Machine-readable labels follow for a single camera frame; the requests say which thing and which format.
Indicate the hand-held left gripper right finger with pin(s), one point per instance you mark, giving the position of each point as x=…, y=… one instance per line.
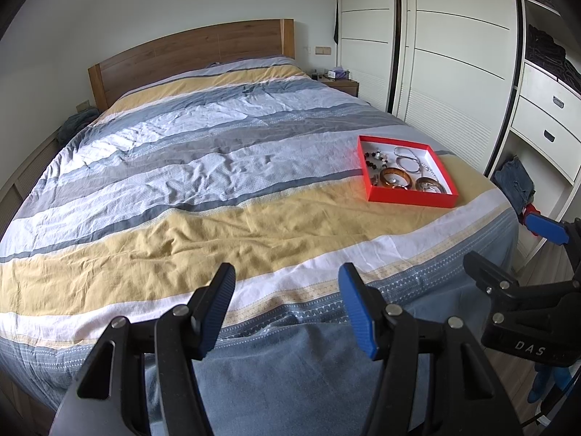
x=358, y=313

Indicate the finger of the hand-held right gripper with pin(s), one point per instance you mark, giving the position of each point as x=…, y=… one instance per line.
x=488, y=275
x=547, y=229

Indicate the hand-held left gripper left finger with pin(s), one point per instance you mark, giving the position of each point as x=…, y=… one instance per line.
x=217, y=306

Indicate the dark brown bangle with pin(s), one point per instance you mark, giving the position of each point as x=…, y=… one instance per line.
x=424, y=187

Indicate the red jewelry box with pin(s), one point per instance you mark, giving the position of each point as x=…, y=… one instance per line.
x=408, y=200

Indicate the red cloth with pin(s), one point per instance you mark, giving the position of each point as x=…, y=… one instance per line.
x=531, y=213

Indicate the blue jeans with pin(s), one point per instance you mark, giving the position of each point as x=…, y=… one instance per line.
x=515, y=181

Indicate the white wardrobe drawer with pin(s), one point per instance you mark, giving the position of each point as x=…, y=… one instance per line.
x=551, y=88
x=544, y=134

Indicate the amber bangle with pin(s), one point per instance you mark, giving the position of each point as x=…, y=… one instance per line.
x=388, y=182

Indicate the bed with striped duvet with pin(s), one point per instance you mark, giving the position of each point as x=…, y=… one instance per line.
x=181, y=168

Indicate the dark grey clothes stack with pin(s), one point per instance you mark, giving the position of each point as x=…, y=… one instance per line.
x=572, y=75

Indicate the dark folded clothes stack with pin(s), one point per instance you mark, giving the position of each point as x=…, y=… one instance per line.
x=544, y=47

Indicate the white wardrobe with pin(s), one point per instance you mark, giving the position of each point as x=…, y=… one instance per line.
x=454, y=54

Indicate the wooden nightstand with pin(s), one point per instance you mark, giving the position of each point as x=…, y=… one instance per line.
x=345, y=85

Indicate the blue grey crumpled cloth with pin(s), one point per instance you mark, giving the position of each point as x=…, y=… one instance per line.
x=77, y=125

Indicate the beige low cabinet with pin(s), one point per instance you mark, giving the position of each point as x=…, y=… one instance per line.
x=27, y=177

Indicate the tissue box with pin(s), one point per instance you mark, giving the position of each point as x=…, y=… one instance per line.
x=338, y=73

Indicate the wooden headboard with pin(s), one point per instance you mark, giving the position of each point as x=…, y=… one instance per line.
x=181, y=54

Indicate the dark hanging garment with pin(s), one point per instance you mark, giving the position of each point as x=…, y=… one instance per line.
x=337, y=25

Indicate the wall socket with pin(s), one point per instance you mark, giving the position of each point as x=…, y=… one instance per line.
x=82, y=106

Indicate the wall light switch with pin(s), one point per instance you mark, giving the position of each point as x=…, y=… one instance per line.
x=322, y=50

